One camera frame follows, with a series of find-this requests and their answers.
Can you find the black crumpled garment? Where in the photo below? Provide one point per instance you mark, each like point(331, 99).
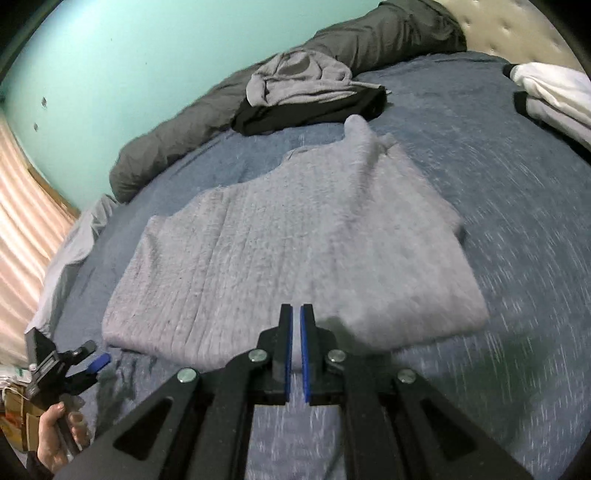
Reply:
point(304, 113)

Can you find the crumpled plastic bag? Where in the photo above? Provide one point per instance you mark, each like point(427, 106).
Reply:
point(11, 374)

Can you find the dark grey rolled duvet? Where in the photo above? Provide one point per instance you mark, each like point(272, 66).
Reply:
point(157, 157)

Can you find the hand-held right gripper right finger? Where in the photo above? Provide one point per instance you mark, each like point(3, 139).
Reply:
point(305, 364)

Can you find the light blue cloth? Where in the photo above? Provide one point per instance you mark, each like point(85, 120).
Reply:
point(69, 254)

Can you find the wooden window trim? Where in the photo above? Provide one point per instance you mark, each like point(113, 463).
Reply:
point(55, 194)

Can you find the brown cardboard box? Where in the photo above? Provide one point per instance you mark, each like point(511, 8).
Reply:
point(18, 415)

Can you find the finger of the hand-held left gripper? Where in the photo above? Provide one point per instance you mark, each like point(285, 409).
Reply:
point(98, 361)
point(85, 350)

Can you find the person's left hand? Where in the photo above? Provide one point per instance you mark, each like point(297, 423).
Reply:
point(53, 438)

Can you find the grey crumpled garment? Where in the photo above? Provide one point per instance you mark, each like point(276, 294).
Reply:
point(295, 78)

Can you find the person's left forearm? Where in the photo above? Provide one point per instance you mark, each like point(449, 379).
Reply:
point(37, 466)

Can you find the bed with blue sheet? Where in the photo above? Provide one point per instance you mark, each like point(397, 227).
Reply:
point(485, 207)

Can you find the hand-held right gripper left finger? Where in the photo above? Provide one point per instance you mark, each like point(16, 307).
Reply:
point(288, 364)

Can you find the pink curtain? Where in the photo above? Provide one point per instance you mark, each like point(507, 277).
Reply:
point(23, 254)

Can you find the cream tufted headboard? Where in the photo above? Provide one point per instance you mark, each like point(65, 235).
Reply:
point(508, 27)

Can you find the white folded shirt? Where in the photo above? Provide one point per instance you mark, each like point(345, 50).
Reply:
point(554, 85)

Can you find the grey knit sweater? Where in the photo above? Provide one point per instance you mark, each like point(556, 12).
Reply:
point(277, 254)

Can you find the light grey folded garment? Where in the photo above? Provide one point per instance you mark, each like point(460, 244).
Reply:
point(558, 117)

